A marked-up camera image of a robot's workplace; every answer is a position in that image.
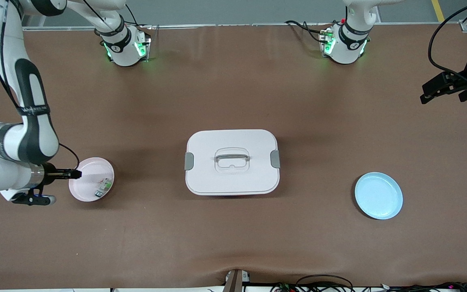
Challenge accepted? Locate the white lidded storage box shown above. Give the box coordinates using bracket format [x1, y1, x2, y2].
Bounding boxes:
[184, 129, 281, 196]

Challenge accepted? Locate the pink plate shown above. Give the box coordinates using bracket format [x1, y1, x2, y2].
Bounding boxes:
[69, 157, 116, 202]

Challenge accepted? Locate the light blue plate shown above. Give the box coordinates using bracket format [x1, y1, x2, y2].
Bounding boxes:
[354, 172, 403, 220]

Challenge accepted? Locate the brown table mat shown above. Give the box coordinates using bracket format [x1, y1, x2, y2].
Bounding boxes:
[0, 24, 467, 289]

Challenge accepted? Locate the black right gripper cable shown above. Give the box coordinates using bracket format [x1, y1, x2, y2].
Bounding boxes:
[0, 0, 81, 172]

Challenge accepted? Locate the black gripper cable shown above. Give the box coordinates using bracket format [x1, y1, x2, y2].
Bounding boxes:
[428, 0, 467, 77]
[0, 0, 81, 172]

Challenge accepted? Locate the small green switch part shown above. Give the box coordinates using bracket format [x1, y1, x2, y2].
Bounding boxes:
[94, 177, 114, 199]

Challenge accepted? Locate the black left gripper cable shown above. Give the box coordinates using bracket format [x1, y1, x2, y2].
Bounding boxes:
[428, 0, 467, 77]

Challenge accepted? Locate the black arm base cable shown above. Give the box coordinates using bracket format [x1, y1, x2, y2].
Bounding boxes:
[124, 4, 151, 28]
[285, 19, 331, 44]

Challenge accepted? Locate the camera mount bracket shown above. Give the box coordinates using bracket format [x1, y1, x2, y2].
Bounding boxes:
[223, 269, 251, 292]

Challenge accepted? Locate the looped black cable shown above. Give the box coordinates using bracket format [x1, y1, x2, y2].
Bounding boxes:
[296, 275, 354, 291]

